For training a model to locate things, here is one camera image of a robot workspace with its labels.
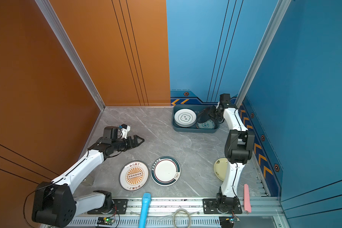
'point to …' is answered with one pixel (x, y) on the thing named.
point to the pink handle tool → (247, 199)
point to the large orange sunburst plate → (134, 175)
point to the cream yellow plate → (220, 168)
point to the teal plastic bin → (193, 129)
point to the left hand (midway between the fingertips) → (139, 140)
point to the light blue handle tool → (146, 200)
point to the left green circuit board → (105, 221)
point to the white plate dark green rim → (166, 171)
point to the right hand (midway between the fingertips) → (209, 113)
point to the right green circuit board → (227, 222)
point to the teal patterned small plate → (209, 124)
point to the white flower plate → (185, 118)
